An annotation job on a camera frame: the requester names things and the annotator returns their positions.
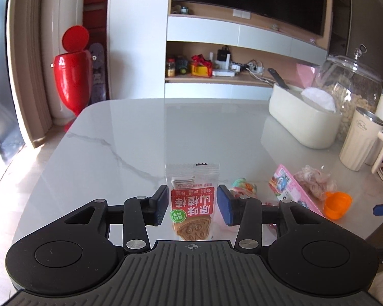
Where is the glass jar with lid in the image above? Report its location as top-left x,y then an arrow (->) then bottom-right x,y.
316,45 -> 383,143

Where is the cream ribbed mug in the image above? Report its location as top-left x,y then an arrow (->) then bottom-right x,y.
339,107 -> 383,174

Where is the green toy truck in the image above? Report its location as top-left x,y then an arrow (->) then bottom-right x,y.
175,57 -> 189,76

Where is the white power strip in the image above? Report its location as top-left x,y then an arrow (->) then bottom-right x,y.
233,60 -> 266,75

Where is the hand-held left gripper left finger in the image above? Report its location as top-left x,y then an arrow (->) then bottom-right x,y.
63,184 -> 169,254

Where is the pink printed box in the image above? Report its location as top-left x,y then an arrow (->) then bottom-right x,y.
268,164 -> 326,218

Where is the red trash bin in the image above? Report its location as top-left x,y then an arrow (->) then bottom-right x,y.
50,25 -> 93,132

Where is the cream oval container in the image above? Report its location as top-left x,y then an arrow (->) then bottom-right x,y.
268,83 -> 344,150

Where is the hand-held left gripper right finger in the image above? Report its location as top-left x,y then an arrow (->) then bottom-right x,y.
217,184 -> 325,254

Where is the black spatula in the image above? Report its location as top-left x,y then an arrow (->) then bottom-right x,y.
267,68 -> 291,91

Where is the red and yellow toy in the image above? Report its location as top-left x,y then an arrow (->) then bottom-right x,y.
190,54 -> 213,78

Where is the white marble-top table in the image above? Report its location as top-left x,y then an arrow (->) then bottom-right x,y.
16,98 -> 383,247

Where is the red label snack packet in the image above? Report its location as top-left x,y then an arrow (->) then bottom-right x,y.
165,162 -> 221,240

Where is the beige curtain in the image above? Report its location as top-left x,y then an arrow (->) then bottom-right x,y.
6,0 -> 56,149

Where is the white round lid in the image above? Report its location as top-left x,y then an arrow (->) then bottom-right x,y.
301,87 -> 336,113

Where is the colourful candy packet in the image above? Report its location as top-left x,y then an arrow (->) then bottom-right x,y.
229,180 -> 263,199

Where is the white wall cabinet unit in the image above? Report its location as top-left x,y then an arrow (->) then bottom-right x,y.
107,0 -> 335,100

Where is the small orange cup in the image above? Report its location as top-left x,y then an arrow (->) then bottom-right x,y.
324,191 -> 353,221

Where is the white standing air conditioner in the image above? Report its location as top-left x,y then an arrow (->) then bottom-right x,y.
42,0 -> 84,127

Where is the bag of pink candy rings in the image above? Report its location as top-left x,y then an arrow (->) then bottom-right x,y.
293,165 -> 338,201

